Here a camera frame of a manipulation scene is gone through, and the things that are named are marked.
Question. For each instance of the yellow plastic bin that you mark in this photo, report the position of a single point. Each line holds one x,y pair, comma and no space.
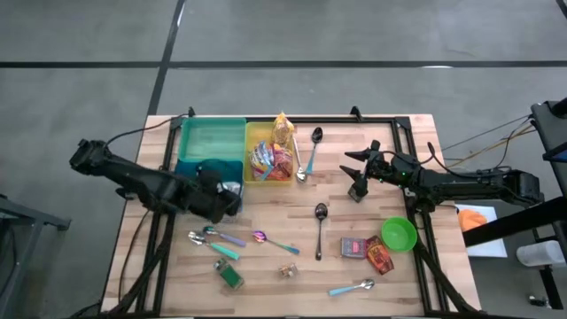
252,133

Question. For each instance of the small black object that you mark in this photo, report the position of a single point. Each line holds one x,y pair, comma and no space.
539,302

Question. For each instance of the ramen noodle packet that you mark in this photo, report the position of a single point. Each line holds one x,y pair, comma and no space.
260,159

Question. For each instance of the grey metal table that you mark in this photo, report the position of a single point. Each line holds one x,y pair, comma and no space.
40,217

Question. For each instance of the black equipment stand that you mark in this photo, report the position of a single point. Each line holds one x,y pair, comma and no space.
551,128

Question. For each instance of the small saffron glass jar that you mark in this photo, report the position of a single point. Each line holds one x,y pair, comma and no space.
288,270

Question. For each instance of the white paper sheet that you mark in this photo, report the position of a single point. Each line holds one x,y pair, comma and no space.
487,248

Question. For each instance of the white plastic container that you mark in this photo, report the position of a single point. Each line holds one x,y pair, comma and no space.
540,253

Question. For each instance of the black metal spoon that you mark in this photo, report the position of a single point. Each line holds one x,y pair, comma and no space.
320,212

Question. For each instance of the red snack packet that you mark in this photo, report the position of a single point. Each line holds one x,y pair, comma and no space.
282,163

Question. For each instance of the black table frame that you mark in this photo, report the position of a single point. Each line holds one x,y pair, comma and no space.
336,119

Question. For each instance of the orange cloth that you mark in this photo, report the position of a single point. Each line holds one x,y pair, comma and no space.
471,220

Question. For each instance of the dark teal plastic bin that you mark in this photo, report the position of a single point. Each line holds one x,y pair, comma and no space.
186,170

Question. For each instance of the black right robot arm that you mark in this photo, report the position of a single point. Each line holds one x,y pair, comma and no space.
465,184

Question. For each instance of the white-lidded glass jar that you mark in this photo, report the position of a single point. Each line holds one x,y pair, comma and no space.
231,188

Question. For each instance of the orange snack packet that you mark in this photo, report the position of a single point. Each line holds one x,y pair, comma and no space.
380,256

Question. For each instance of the green plastic bowl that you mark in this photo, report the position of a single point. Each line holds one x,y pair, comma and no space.
398,235

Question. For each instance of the dark green tin box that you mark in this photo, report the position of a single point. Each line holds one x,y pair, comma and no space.
353,195

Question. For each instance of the rainbow iridescent spoon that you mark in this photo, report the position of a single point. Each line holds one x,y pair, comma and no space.
259,236

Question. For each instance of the patterned red spice tin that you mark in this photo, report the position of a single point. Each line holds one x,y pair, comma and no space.
353,247

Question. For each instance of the green plastic bin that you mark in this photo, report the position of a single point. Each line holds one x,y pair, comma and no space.
212,139

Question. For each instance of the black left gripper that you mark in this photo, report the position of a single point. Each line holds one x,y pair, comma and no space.
208,195

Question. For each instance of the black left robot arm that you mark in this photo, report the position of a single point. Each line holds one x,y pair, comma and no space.
133,177

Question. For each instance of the silver metal spoon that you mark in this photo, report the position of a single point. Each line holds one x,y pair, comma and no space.
301,176

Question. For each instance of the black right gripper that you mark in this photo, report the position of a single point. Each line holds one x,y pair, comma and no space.
385,168

